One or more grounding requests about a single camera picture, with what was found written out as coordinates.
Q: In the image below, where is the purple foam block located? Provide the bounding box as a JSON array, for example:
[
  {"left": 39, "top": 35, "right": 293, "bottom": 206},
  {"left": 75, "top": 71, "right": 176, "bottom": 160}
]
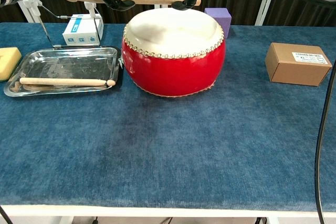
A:
[{"left": 204, "top": 7, "right": 233, "bottom": 39}]

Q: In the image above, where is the stainless steel tray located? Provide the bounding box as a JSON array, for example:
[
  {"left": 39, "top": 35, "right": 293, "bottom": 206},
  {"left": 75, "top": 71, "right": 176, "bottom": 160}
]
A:
[{"left": 3, "top": 47, "right": 124, "bottom": 98}]

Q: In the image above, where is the blue velvet table cloth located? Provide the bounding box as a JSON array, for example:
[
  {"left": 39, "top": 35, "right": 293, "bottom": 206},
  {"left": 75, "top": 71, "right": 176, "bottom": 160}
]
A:
[{"left": 0, "top": 22, "right": 336, "bottom": 213}]

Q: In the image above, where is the white table frame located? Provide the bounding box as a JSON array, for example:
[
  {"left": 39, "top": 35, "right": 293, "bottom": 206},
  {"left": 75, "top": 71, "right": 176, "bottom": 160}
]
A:
[{"left": 0, "top": 204, "right": 336, "bottom": 224}]

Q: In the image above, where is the brown cardboard box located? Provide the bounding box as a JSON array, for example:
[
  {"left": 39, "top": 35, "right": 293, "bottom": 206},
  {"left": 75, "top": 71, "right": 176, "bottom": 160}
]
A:
[{"left": 264, "top": 42, "right": 333, "bottom": 87}]

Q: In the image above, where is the white slanted frame post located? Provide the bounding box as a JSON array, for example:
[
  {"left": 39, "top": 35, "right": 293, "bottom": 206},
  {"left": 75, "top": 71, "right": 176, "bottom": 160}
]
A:
[
  {"left": 254, "top": 0, "right": 276, "bottom": 27},
  {"left": 17, "top": 0, "right": 36, "bottom": 23}
]

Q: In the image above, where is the red drum with white head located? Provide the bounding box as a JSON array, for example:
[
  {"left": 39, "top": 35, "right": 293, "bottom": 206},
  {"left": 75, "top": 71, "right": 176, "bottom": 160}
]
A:
[{"left": 121, "top": 7, "right": 226, "bottom": 99}]

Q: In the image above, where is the wire stand with white clips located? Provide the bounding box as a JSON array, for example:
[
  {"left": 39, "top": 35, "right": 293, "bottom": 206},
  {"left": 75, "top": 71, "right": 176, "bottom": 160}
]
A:
[{"left": 22, "top": 0, "right": 104, "bottom": 49}]

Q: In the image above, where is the wooden drumstick with black ring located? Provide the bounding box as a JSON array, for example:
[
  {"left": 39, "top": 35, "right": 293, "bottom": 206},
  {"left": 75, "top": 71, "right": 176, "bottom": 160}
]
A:
[{"left": 19, "top": 77, "right": 116, "bottom": 88}]

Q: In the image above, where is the white and blue carton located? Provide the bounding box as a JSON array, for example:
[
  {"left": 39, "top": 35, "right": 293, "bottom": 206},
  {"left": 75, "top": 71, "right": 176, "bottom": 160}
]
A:
[{"left": 62, "top": 13, "right": 104, "bottom": 47}]

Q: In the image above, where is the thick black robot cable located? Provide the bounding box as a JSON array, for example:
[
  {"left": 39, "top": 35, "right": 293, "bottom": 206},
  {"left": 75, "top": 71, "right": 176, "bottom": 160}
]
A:
[{"left": 251, "top": 0, "right": 336, "bottom": 224}]

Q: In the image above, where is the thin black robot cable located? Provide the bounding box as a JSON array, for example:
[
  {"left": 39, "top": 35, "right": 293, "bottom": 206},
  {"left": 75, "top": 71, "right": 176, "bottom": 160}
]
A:
[{"left": 0, "top": 205, "right": 11, "bottom": 224}]

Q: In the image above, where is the yellow sponge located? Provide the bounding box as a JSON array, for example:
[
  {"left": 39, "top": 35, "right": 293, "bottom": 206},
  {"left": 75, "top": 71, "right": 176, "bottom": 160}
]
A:
[{"left": 0, "top": 47, "right": 23, "bottom": 82}]

